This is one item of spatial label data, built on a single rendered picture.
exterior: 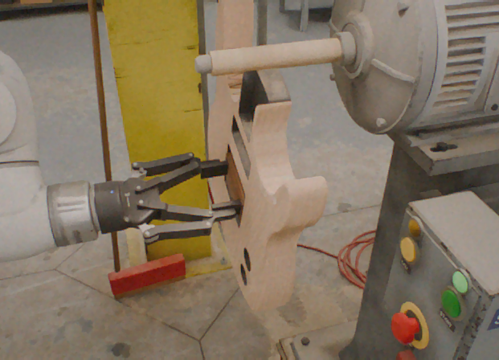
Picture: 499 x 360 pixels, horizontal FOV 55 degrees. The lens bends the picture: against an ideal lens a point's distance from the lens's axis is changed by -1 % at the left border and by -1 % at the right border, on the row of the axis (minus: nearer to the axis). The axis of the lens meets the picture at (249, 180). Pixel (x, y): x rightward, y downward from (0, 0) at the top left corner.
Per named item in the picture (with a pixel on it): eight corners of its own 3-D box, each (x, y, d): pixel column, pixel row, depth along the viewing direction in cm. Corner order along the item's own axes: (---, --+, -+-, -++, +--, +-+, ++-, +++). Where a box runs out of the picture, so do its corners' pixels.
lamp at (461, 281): (450, 280, 54) (457, 262, 52) (467, 300, 51) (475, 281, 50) (445, 282, 53) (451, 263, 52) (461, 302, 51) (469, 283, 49)
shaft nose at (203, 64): (211, 59, 61) (212, 76, 63) (207, 51, 63) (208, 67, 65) (196, 61, 61) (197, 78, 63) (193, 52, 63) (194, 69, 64)
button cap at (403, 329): (410, 321, 66) (416, 301, 63) (427, 345, 63) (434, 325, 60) (386, 327, 65) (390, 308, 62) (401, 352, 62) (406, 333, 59)
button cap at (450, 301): (448, 300, 56) (455, 282, 54) (464, 320, 54) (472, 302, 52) (438, 302, 56) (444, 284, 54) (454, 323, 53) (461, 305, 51)
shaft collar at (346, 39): (359, 40, 64) (353, 71, 68) (345, 26, 68) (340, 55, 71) (345, 42, 64) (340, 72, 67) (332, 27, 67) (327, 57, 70)
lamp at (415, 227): (407, 229, 61) (412, 210, 59) (420, 245, 58) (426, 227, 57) (402, 230, 60) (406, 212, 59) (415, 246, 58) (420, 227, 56)
